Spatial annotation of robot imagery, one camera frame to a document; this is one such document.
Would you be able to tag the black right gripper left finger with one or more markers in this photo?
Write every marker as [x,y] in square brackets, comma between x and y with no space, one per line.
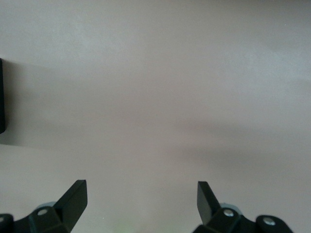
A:
[65,208]

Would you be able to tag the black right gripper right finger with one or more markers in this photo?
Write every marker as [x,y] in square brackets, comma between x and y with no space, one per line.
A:
[211,213]

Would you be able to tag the black plastic tray box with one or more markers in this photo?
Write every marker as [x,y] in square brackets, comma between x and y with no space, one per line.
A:
[2,97]

